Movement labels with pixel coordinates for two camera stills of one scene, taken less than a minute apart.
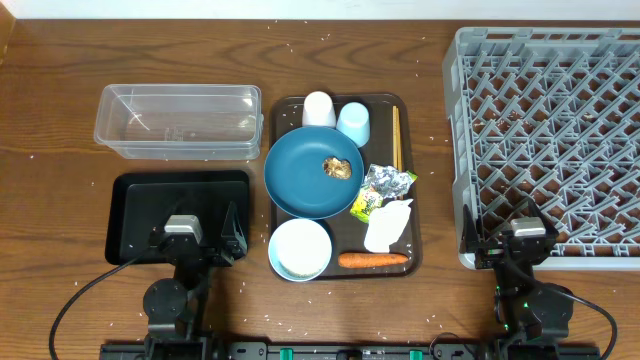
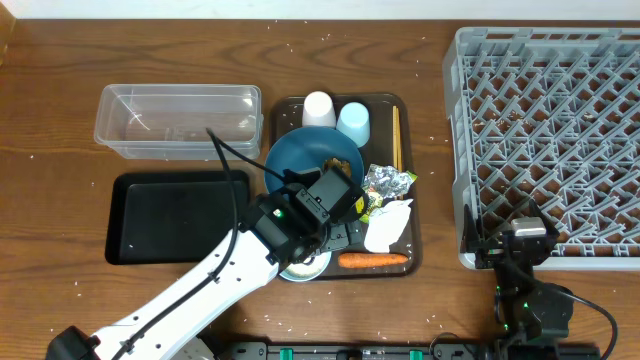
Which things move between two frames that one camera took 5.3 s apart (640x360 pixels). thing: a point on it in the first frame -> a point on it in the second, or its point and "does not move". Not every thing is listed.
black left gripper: [237, 241] -> [355, 235]
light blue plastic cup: [354, 120] does not move
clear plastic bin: [181, 121] does not move
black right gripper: [488, 256] does not move
